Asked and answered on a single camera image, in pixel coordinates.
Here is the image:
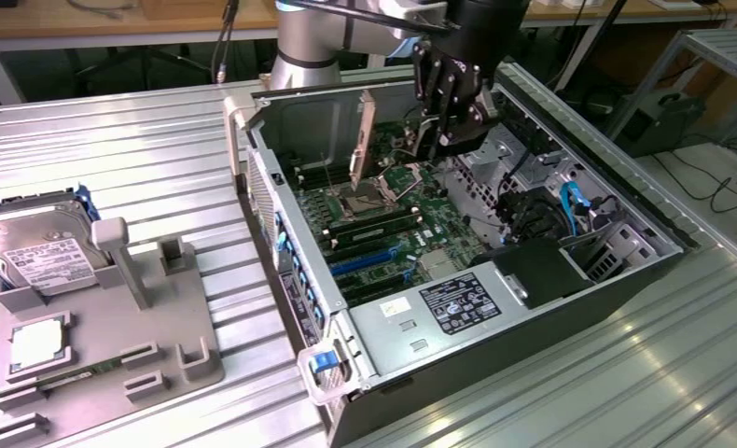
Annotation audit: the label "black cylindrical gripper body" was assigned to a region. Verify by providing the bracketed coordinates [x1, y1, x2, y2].
[411, 0, 533, 121]

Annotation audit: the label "graphics card with metal bracket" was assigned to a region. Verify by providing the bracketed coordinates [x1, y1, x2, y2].
[346, 88, 440, 193]

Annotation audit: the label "metal socket cover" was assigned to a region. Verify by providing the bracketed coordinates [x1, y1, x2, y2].
[376, 161, 434, 198]

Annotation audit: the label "silver metal disk bay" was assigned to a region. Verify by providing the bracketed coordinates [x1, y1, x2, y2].
[444, 87, 571, 245]

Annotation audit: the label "CPU socket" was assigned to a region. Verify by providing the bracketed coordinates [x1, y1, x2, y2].
[335, 179, 403, 219]

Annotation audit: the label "green motherboard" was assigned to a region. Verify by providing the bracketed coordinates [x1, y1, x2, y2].
[292, 121, 508, 308]

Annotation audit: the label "thin metal locking lever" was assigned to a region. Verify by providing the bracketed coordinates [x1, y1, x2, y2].
[320, 152, 340, 193]

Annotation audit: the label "wooden desk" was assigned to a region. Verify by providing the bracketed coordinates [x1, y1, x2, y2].
[0, 0, 737, 40]

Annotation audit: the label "black RAM stick with label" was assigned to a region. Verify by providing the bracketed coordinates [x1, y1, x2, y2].
[327, 216, 424, 247]

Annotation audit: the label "silver chipset heatsink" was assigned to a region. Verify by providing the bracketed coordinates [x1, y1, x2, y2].
[418, 248, 464, 277]

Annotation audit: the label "blue expansion slot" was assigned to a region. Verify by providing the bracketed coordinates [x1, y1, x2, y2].
[327, 242, 408, 277]

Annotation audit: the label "black box on floor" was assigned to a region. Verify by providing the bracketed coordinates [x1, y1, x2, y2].
[621, 91, 709, 159]

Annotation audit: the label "black expansion slot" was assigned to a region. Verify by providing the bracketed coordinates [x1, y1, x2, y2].
[342, 272, 408, 303]

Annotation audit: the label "grey power supply with label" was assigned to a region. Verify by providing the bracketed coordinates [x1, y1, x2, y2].
[346, 260, 533, 378]

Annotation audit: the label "black open PC case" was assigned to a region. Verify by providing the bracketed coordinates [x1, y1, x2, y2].
[220, 55, 701, 448]

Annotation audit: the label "grey plastic parts rack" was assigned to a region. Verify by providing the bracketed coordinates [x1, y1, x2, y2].
[0, 217, 226, 448]

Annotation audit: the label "silver hard disk drive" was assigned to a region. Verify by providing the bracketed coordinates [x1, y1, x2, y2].
[0, 199, 114, 298]

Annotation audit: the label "green RAM stick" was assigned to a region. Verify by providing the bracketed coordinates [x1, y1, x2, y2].
[6, 356, 124, 389]

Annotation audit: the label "CPU with silver lid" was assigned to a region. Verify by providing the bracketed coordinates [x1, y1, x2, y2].
[10, 318, 72, 368]

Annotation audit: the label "blue flat wire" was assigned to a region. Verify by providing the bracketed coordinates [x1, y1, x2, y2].
[557, 178, 587, 240]

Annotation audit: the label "black cable with metal plug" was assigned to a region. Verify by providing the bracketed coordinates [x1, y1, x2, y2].
[211, 0, 240, 85]

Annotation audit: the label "grey metal frame table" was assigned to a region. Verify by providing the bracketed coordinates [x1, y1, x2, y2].
[609, 26, 737, 156]

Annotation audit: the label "black cables on floor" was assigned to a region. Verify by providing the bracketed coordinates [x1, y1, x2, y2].
[652, 133, 737, 235]

